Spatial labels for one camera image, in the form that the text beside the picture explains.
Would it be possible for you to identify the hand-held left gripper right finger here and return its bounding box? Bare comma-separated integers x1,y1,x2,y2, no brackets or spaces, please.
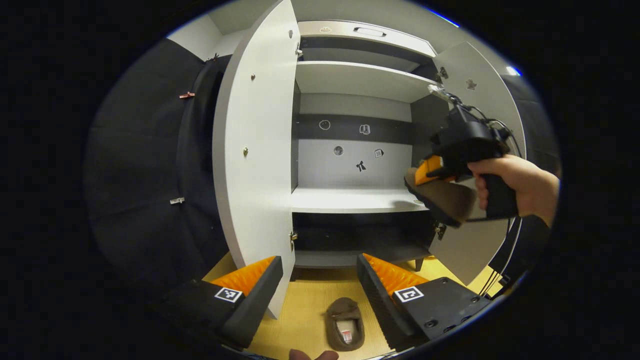
356,252,493,352

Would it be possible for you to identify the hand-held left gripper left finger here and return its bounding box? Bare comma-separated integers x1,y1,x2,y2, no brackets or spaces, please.
159,255,284,351

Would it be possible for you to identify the brown shoe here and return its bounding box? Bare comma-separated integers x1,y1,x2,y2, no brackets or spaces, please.
404,167,478,228
326,297,366,352

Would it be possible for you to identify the white shoe cabinet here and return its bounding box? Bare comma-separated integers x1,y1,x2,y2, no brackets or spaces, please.
212,0,528,321

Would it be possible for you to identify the white cabinet door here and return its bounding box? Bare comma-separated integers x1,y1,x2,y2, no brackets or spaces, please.
212,0,302,320
427,42,528,286

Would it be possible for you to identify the white cabinet shelf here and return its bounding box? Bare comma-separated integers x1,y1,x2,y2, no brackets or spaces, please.
294,61,443,104
291,186,431,215

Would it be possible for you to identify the white cabinet drawer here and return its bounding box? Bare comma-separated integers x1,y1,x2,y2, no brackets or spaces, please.
297,20,437,58

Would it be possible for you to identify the black backdrop cloth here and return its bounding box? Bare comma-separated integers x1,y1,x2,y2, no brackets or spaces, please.
85,37,233,306
510,75,561,171

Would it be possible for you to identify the long ceiling light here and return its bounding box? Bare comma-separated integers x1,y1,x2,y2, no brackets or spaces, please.
430,7,461,28

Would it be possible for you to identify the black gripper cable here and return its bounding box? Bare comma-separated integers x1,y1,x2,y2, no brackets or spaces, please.
487,217,523,296

